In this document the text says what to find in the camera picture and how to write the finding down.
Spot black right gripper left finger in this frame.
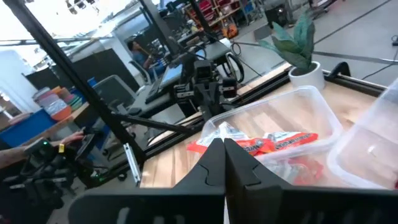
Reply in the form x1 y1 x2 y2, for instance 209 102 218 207
68 138 226 224

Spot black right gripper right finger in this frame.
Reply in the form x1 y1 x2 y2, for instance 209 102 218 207
224 138 398 224

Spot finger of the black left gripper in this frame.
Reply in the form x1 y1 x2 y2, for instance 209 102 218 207
211 81 229 118
195 83 213 121

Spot orange Maruchan noodle packet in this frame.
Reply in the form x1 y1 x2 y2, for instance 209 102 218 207
262 132 320 152
186 121 268 156

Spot person's forearm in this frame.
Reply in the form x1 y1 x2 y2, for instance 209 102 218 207
0 141 65 170

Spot blue screen monitor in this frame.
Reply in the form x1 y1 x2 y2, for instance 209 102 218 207
158 63 184 90

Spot person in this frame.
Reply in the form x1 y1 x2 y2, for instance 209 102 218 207
126 40 165 78

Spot grey office chair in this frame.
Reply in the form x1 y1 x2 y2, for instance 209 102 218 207
93 74 137 110

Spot clear plastic bin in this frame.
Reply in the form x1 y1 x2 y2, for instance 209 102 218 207
326 77 398 191
200 85 344 187

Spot storage shelving with red bins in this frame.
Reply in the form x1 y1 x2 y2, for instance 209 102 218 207
183 0 259 35

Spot green plant in white pot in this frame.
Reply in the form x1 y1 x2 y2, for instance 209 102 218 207
257 12 326 91

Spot wooden workbench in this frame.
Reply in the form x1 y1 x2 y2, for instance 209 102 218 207
18 102 91 147

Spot person's hand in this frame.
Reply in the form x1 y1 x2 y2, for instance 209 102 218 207
62 130 85 146

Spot stacked colourful plastic containers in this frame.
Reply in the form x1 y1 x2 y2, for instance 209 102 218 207
32 86 83 121

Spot blue storage box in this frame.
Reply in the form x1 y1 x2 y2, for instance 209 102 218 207
0 108 57 149

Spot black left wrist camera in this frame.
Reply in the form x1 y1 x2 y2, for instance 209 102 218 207
194 60 214 83

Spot black aluminium rig frame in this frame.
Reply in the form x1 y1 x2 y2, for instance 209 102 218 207
0 0 386 187

